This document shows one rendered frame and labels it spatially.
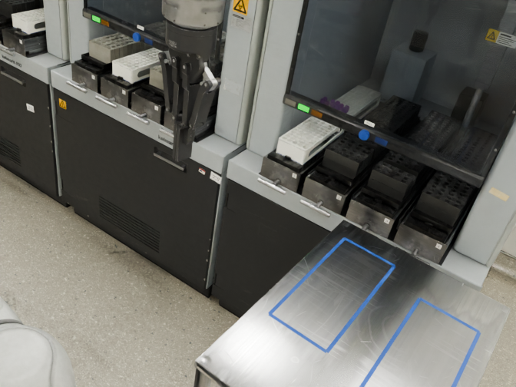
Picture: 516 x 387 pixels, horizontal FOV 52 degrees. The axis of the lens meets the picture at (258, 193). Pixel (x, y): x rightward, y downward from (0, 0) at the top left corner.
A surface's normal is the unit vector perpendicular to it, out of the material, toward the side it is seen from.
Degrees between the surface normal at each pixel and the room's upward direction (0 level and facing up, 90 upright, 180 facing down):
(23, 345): 6
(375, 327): 0
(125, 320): 0
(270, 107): 90
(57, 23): 90
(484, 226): 90
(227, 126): 90
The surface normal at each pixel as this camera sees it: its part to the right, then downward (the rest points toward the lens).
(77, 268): 0.15, -0.80
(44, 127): -0.55, 0.42
